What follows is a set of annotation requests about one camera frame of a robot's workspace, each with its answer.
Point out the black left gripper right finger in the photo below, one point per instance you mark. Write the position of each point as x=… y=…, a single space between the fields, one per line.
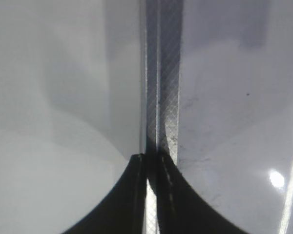
x=180 y=209

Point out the white board with aluminium frame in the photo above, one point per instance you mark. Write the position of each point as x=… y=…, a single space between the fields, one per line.
x=219 y=101

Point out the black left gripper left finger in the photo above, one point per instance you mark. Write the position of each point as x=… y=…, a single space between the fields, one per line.
x=122 y=209

